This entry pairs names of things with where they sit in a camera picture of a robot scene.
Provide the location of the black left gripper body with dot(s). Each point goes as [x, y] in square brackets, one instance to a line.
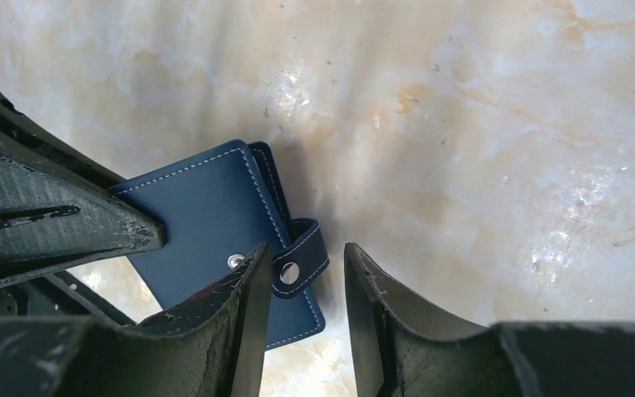
[58, 294]

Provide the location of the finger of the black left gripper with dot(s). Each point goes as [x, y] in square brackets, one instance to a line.
[52, 219]
[22, 129]

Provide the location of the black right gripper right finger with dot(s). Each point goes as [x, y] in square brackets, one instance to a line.
[403, 345]

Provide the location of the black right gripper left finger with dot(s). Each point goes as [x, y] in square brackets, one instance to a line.
[211, 344]

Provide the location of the blue leather card holder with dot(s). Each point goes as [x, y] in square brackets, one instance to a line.
[216, 207]

